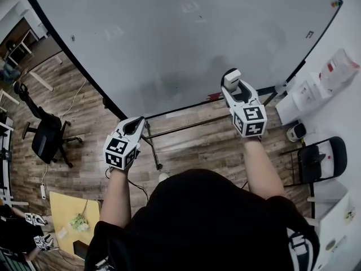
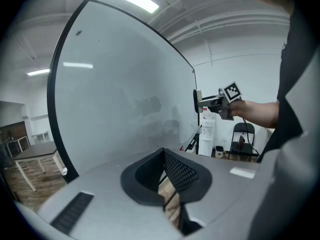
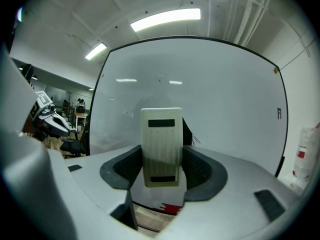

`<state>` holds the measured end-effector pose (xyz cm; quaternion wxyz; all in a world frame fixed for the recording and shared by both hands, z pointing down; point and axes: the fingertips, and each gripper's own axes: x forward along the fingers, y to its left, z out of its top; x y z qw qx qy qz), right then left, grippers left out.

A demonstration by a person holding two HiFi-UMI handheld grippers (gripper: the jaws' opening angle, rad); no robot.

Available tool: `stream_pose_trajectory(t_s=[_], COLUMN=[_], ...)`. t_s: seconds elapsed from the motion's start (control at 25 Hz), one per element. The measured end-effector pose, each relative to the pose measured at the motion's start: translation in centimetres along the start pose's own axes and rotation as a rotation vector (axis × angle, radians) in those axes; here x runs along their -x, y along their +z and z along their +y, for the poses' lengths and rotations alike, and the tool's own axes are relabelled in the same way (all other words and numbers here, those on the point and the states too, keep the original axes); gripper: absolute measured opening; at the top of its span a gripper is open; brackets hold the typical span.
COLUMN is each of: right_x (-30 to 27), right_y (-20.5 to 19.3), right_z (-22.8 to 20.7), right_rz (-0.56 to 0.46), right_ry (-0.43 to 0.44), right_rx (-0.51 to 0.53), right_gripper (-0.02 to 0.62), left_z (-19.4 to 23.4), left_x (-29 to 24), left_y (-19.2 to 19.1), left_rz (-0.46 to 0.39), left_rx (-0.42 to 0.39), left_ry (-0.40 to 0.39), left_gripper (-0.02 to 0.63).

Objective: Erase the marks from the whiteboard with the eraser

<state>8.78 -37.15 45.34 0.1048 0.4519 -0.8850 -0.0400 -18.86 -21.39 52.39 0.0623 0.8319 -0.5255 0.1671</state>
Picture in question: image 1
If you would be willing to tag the small white device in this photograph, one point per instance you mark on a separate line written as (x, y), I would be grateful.
(296, 131)

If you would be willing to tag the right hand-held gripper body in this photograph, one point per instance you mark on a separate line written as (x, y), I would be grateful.
(249, 120)

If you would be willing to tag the person's white shoe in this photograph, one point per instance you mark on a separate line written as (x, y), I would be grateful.
(163, 176)

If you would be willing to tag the black metal whiteboard stand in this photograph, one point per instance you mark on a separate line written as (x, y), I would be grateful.
(153, 148)

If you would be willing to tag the black office chair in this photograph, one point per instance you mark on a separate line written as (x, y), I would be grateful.
(46, 138)

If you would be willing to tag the white and black eraser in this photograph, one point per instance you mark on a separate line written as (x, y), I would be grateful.
(232, 78)

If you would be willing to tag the black folding chair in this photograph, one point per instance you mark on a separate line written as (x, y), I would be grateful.
(310, 165)

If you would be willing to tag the light wooden table leg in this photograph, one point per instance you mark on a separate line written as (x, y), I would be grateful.
(41, 79)

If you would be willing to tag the white desk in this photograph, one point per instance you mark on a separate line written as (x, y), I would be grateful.
(24, 42)

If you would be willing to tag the white side table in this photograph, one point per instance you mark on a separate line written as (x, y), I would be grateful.
(335, 227)

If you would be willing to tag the large black-framed whiteboard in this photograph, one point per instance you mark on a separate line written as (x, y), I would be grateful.
(175, 52)

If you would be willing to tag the clear plastic bag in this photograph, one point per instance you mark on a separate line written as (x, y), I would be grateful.
(339, 69)

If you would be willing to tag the bunch of pale green flowers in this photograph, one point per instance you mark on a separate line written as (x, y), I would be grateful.
(79, 222)

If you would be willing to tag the small yellow wooden table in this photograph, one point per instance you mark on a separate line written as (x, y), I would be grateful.
(60, 210)

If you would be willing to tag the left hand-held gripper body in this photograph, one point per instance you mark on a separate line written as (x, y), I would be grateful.
(117, 151)

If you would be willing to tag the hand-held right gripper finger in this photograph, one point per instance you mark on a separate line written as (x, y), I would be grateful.
(250, 90)
(228, 96)

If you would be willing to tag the white power strip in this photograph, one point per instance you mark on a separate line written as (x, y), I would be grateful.
(43, 191)

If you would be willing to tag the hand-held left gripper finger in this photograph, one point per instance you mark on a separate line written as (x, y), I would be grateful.
(124, 124)
(138, 131)

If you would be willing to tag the coloured whiteboard magnets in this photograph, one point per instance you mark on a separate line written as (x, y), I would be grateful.
(334, 4)

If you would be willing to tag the white metal desk frame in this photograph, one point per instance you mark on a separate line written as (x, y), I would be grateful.
(5, 165)

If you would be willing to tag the person's right forearm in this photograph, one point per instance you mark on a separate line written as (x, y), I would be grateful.
(262, 165)

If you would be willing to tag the person's left forearm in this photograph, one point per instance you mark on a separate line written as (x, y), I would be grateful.
(115, 196)

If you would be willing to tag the person's black shirt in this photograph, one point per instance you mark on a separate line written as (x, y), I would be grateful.
(203, 224)

